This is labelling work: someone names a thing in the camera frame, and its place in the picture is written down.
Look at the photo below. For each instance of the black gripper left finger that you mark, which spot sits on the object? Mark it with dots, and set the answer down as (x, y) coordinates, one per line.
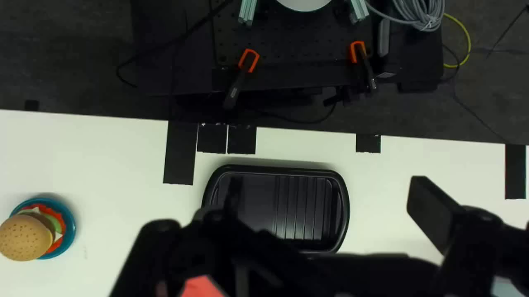
(159, 253)

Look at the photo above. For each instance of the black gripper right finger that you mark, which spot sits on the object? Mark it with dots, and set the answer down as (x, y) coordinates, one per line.
(468, 242)

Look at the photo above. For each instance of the orange shirt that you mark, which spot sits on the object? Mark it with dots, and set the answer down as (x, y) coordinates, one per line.
(198, 290)

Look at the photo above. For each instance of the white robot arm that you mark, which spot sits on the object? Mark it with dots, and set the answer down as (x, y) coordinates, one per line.
(302, 4)

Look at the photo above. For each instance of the long black tape strip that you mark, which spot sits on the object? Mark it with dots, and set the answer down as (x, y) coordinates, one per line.
(514, 173)
(178, 154)

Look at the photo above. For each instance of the short black tape piece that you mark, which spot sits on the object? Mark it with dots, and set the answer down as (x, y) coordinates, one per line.
(212, 140)
(241, 140)
(367, 145)

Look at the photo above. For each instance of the black plastic tray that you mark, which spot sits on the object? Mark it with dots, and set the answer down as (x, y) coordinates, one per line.
(286, 204)

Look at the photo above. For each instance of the toy burger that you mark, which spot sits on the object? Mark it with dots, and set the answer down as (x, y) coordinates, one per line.
(21, 237)

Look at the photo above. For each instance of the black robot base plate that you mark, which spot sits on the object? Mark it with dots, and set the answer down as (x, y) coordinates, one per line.
(307, 50)

